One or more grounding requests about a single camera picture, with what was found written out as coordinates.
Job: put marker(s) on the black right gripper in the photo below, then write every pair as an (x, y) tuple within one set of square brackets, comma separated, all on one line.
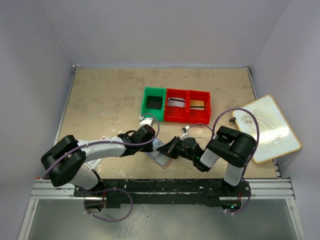
[(169, 148)]

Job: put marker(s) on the red plastic bin right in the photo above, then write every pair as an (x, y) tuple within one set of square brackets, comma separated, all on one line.
[(200, 116)]

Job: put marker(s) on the gold magnetic stripe cards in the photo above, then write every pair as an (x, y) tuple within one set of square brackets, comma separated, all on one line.
[(197, 105)]

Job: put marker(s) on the pink leather card holder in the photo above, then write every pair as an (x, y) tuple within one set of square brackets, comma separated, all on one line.
[(159, 158)]

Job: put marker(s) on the red plastic bin middle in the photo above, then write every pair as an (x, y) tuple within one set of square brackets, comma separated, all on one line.
[(175, 109)]

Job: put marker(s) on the green plastic bin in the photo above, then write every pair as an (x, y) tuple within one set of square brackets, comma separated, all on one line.
[(155, 91)]

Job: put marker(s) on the white card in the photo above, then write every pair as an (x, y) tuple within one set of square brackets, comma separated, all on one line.
[(157, 144)]

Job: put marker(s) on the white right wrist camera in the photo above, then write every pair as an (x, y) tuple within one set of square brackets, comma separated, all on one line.
[(185, 132)]

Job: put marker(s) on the red plastic bin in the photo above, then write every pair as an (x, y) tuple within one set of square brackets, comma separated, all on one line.
[(175, 109), (200, 116)]

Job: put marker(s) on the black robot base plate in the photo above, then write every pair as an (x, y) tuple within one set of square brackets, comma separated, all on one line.
[(210, 192)]

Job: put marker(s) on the silver magnetic stripe cards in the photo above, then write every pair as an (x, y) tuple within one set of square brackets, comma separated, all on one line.
[(176, 102)]

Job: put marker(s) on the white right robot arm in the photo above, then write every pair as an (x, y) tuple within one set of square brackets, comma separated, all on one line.
[(233, 146)]

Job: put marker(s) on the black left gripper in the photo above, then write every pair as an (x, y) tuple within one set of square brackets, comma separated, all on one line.
[(148, 148)]

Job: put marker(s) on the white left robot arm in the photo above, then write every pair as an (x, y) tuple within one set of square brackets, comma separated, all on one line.
[(64, 162)]

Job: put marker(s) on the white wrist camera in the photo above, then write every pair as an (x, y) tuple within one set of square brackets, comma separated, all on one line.
[(146, 121), (185, 132)]

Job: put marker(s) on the yellow framed whiteboard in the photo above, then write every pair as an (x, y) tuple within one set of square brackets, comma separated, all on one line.
[(270, 127)]

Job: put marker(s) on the black VIP cards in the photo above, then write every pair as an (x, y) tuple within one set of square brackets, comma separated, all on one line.
[(154, 102)]

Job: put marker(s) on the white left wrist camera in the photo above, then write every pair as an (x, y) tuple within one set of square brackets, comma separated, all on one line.
[(146, 121)]

